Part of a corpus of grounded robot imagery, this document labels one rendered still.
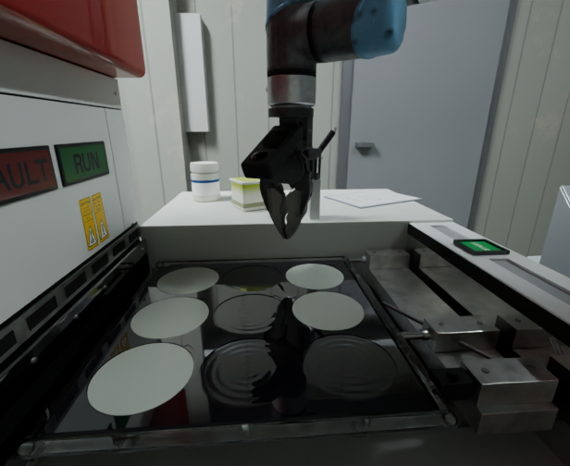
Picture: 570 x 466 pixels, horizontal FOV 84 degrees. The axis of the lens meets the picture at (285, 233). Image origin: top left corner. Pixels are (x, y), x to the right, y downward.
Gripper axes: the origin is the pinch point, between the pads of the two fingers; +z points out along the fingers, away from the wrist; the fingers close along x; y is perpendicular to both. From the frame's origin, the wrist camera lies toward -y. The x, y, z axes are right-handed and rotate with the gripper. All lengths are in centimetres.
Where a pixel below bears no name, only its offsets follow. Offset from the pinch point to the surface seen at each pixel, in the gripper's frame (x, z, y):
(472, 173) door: -46, 14, 231
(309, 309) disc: -8.6, 7.2, -9.8
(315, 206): -0.9, -2.1, 12.2
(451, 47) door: -19, -68, 215
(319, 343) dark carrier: -12.4, 7.2, -16.2
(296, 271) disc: -1.9, 7.2, 0.8
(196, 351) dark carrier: -0.3, 7.2, -23.8
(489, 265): -30.4, 1.1, 2.2
